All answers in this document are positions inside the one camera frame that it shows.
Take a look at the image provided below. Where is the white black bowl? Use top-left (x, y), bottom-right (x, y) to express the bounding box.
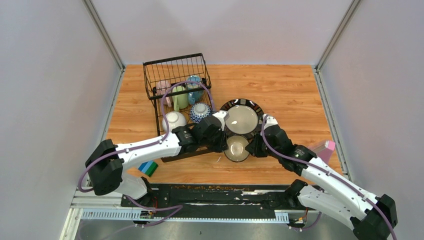
top-left (189, 102), bottom-right (212, 124)

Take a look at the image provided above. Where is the dark brown speckled bowl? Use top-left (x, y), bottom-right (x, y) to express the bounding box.
top-left (224, 135), bottom-right (250, 163)

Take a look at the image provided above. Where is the white ribbed bowl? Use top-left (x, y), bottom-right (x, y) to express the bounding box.
top-left (161, 111), bottom-right (188, 132)

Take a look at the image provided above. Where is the black rimmed white plate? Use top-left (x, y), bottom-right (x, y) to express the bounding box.
top-left (220, 98), bottom-right (264, 141)

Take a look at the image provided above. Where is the blue butterfly mug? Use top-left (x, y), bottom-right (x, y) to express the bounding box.
top-left (186, 75), bottom-right (203, 105)

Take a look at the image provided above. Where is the light green mug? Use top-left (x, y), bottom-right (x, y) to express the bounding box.
top-left (171, 85), bottom-right (189, 112)

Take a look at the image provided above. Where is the pink ceramic mug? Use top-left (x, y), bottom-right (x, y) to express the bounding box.
top-left (156, 80), bottom-right (173, 107)

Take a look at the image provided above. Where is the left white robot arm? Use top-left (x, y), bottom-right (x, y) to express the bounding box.
top-left (83, 110), bottom-right (229, 207)

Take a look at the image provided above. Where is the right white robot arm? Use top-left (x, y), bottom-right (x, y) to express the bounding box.
top-left (247, 123), bottom-right (398, 240)

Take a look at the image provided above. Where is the pink box with mirror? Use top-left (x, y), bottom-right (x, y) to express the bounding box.
top-left (308, 140), bottom-right (336, 165)

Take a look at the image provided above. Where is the blue green striped sponge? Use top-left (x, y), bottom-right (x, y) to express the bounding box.
top-left (138, 160), bottom-right (159, 177)

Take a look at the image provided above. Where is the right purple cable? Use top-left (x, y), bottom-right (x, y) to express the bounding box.
top-left (260, 114), bottom-right (398, 240)

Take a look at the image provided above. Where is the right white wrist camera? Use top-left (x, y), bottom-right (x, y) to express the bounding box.
top-left (261, 114), bottom-right (279, 131)

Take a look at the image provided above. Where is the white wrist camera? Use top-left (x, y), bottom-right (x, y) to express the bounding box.
top-left (212, 110), bottom-right (229, 131)
top-left (261, 114), bottom-right (279, 131)

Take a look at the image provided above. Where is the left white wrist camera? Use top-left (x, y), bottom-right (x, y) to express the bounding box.
top-left (212, 110), bottom-right (229, 131)

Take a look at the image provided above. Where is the black wire dish rack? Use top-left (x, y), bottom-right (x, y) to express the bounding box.
top-left (143, 53), bottom-right (216, 163)

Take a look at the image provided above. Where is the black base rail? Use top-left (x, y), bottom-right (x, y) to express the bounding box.
top-left (71, 182), bottom-right (372, 229)

